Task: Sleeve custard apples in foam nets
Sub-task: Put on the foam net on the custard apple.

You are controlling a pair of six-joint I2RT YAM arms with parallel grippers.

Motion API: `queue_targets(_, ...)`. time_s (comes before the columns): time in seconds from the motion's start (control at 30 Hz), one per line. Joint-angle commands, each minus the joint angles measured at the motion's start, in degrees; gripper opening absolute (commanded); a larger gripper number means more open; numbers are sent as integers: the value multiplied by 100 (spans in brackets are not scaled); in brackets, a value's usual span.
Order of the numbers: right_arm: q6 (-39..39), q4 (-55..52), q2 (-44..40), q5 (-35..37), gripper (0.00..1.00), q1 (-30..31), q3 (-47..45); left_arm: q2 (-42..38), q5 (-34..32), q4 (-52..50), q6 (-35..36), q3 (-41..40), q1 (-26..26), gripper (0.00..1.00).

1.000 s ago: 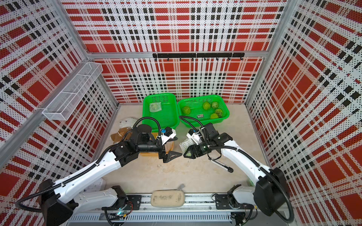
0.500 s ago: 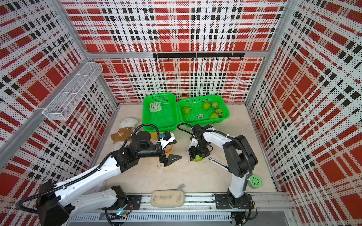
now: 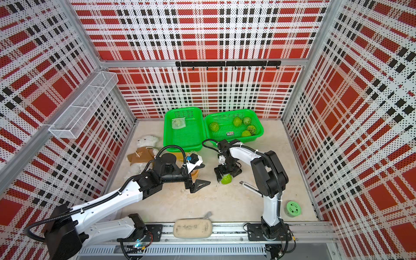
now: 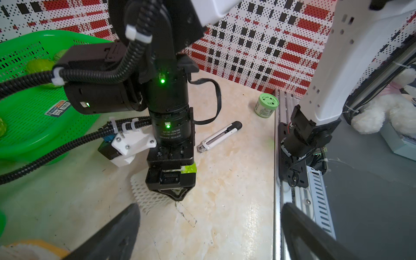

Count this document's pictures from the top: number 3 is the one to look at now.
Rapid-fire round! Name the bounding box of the green tape roll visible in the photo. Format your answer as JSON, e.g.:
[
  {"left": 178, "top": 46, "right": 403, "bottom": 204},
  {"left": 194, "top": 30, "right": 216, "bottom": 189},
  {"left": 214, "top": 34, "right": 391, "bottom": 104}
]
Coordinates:
[{"left": 285, "top": 200, "right": 302, "bottom": 217}]

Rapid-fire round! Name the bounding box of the white foam net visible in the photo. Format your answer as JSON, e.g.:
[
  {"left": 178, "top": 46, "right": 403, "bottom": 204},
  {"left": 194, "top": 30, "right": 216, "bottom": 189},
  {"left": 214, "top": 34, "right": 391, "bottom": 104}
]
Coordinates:
[{"left": 171, "top": 118, "right": 186, "bottom": 130}]

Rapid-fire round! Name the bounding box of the beige sponge block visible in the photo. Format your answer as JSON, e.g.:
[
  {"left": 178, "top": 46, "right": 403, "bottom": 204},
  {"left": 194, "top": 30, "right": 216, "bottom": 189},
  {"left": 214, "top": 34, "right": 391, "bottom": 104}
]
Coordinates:
[{"left": 173, "top": 218, "right": 213, "bottom": 239}]

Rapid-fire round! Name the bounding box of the yellow plastic bowl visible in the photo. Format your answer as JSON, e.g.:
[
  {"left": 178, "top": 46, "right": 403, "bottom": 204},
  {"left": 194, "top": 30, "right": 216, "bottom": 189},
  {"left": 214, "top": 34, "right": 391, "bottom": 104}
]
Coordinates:
[{"left": 184, "top": 153, "right": 205, "bottom": 181}]

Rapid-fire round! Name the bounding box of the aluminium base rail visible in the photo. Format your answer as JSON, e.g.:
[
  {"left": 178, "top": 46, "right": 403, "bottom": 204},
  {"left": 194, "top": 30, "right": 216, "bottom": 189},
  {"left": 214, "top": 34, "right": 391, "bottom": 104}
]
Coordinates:
[{"left": 78, "top": 219, "right": 342, "bottom": 260}]

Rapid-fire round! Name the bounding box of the green basket with fruit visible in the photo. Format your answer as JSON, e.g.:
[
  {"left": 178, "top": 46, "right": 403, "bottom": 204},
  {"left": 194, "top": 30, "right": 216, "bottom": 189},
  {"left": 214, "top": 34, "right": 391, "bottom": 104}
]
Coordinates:
[{"left": 204, "top": 109, "right": 264, "bottom": 143}]

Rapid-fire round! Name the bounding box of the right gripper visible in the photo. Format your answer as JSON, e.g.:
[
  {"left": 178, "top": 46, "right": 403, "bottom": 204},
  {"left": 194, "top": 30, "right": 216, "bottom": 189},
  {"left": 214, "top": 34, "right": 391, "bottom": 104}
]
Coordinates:
[{"left": 214, "top": 158, "right": 242, "bottom": 183}]

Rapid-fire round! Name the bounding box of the clear wall shelf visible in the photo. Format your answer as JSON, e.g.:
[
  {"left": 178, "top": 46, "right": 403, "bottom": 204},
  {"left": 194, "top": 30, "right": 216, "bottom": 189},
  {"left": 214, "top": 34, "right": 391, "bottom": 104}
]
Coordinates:
[{"left": 49, "top": 71, "right": 118, "bottom": 139}]

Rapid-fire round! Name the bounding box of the black pen tool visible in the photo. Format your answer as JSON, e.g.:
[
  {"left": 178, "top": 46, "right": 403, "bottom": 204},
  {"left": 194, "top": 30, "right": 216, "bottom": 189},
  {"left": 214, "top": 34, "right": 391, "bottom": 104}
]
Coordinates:
[{"left": 239, "top": 181, "right": 262, "bottom": 196}]

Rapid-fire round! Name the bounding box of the white teddy bear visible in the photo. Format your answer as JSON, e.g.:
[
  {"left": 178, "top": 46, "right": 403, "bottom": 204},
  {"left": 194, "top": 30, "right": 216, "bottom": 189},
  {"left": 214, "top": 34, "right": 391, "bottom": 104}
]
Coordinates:
[{"left": 125, "top": 135, "right": 159, "bottom": 180}]

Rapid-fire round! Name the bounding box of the empty green plastic basket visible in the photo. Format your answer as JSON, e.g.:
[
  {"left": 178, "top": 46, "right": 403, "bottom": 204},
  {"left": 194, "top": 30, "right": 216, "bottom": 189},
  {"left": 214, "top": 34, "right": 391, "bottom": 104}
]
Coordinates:
[{"left": 163, "top": 107, "right": 206, "bottom": 152}]

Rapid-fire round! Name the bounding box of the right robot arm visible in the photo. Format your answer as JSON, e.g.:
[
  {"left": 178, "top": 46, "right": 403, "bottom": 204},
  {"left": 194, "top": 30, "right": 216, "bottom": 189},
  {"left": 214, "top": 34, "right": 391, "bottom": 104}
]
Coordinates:
[{"left": 202, "top": 139, "right": 291, "bottom": 241}]

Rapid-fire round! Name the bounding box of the black hook rail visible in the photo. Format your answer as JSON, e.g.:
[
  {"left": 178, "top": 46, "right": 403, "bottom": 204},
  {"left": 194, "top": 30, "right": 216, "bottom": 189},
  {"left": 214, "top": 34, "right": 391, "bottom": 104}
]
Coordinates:
[{"left": 175, "top": 60, "right": 282, "bottom": 69}]

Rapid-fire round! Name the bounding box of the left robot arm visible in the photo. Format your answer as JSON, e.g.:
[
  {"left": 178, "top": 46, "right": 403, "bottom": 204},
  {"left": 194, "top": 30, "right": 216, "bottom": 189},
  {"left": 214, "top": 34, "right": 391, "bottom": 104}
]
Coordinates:
[{"left": 24, "top": 147, "right": 210, "bottom": 260}]

